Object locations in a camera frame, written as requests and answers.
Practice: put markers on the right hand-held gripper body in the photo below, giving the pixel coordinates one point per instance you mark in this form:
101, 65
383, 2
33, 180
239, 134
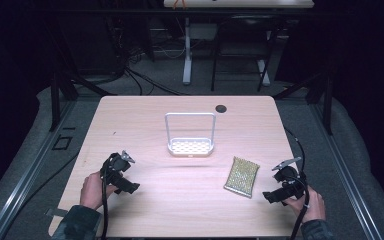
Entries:
288, 178

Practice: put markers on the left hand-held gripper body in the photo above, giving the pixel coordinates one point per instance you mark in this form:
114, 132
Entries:
115, 165

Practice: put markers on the yellow-green scrubbing sponge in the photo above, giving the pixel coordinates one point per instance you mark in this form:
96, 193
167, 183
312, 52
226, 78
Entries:
242, 176

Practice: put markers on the person's left hand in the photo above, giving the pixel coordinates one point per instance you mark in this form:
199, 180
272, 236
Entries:
91, 193

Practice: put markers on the person's right hand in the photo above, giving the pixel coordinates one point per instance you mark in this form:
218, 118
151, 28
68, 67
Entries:
313, 206

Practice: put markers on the grey tape strip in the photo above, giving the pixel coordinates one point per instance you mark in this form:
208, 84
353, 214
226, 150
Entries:
56, 212

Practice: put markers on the black metal stand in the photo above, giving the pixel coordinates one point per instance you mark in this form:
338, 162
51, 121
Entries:
328, 103
55, 103

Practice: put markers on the black round table grommet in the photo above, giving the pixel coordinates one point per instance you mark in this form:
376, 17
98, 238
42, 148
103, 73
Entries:
220, 108

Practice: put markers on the black chair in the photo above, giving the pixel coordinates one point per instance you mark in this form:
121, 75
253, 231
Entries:
243, 50

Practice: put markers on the white background desk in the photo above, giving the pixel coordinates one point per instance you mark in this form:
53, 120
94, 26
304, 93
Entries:
246, 3

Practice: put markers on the aluminium floor rail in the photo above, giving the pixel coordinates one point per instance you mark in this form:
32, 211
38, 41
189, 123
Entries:
30, 173
346, 176

